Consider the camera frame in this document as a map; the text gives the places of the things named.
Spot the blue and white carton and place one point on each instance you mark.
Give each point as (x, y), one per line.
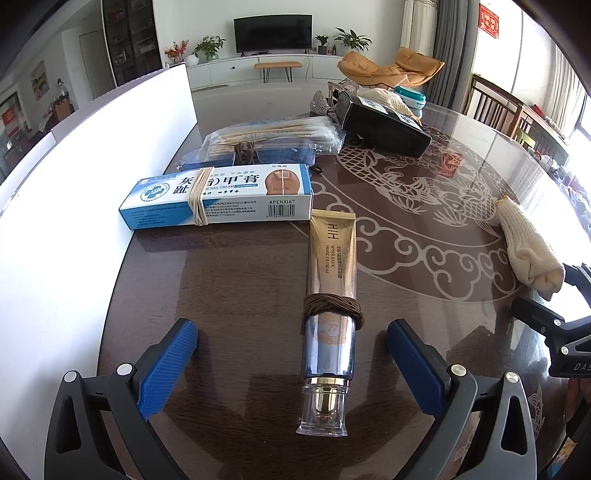
(240, 203)

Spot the cream knitted cloth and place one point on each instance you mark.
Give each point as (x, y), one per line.
(526, 244)

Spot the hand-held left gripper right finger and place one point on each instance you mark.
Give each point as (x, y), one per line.
(415, 369)

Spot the clear glass ornament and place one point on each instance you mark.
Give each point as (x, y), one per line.
(340, 86)

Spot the framed painting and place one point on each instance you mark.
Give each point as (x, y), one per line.
(39, 81)

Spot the small potted plant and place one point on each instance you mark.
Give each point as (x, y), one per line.
(322, 42)

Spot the gold cream tube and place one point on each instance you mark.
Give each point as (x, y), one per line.
(330, 258)

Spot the dark wooden chair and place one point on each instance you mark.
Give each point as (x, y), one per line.
(503, 108)

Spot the large leafy potted plant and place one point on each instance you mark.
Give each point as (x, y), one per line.
(352, 39)

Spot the teal and white round device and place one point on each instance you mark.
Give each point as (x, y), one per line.
(411, 94)

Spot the rimless blue-tinted glasses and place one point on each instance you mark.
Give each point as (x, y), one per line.
(295, 154)

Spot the red door poster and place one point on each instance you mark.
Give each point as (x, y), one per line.
(10, 123)

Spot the white round vase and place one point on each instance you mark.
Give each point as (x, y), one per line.
(192, 59)

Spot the dark glass display cabinet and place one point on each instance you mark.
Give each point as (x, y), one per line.
(127, 41)

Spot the orange lounge chair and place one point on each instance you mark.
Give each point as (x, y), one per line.
(364, 67)

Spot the white door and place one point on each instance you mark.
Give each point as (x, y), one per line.
(90, 62)

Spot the red wall decoration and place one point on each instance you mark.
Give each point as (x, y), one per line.
(490, 21)

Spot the black cardboard box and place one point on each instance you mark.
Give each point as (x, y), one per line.
(383, 134)

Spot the wooden bench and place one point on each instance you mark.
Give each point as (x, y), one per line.
(277, 65)

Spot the black television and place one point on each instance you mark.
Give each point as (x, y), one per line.
(272, 32)

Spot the grey curtain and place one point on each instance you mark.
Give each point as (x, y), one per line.
(455, 46)

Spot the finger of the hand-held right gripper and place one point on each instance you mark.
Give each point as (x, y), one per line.
(533, 310)
(579, 279)

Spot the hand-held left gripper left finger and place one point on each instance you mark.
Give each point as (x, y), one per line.
(166, 369)

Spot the cream curtain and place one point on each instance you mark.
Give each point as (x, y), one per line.
(418, 27)

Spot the bag of cotton swabs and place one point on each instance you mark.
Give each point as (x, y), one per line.
(277, 131)

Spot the green potted plant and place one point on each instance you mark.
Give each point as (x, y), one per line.
(210, 46)

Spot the person's right hand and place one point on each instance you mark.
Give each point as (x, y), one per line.
(579, 404)

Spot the silver sequin bow tie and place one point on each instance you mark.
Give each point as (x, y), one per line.
(323, 108)

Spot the white board wall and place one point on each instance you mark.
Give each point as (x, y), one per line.
(69, 207)

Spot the red flowers in vase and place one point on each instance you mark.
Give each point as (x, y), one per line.
(175, 50)

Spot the white low cabinet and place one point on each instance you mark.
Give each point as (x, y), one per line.
(221, 71)

